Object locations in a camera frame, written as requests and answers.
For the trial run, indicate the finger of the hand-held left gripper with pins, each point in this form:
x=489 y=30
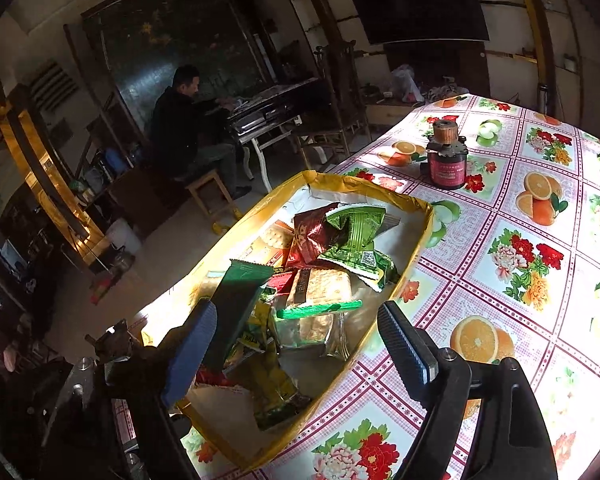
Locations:
x=82 y=375

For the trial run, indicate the white bucket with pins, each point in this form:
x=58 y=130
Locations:
x=122 y=236

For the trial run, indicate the wall television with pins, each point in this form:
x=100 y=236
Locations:
x=420 y=5

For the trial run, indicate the orange sandwich cracker packet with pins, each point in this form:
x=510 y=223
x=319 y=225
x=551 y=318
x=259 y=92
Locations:
x=270 y=242

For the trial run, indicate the dark green snack packet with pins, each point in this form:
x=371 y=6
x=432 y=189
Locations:
x=240 y=305

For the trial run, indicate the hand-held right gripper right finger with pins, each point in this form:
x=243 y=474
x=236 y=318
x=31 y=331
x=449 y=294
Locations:
x=405 y=347

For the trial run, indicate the metal desk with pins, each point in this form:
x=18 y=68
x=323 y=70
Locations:
x=270 y=110

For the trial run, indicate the plastic bag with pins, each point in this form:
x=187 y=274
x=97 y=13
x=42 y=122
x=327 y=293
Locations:
x=406 y=85

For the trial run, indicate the low wooden cabinet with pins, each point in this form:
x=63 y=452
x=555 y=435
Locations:
x=392 y=110

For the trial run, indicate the yellow tray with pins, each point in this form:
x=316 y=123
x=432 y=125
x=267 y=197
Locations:
x=410 y=240

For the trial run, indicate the dark red jar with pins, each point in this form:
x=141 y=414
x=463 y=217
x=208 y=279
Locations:
x=445 y=165

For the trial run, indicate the wooden chair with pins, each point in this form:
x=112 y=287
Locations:
x=330 y=110

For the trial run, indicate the dark red candy packet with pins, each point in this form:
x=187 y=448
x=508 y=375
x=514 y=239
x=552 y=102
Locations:
x=310 y=235

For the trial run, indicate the standing air conditioner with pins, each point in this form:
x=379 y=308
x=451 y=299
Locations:
x=52 y=85

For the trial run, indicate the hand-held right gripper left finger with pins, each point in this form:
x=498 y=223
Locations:
x=190 y=355

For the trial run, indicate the large dark wall painting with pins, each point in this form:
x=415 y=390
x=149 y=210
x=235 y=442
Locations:
x=180 y=35

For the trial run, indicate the wooden stool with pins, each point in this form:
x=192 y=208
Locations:
x=210 y=190

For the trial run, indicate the gold trimmed cabinet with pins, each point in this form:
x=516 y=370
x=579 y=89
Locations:
x=45 y=170

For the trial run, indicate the large cracker packet green ends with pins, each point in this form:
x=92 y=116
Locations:
x=320 y=287

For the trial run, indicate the silver foil packet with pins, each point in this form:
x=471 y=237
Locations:
x=325 y=342

